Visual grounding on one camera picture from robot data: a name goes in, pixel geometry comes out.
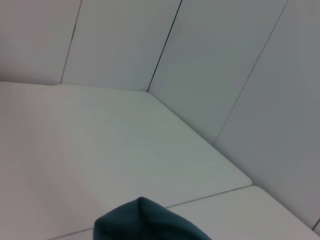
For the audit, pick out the teal blue printed t-shirt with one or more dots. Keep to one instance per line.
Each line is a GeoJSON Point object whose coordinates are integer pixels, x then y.
{"type": "Point", "coordinates": [150, 222]}

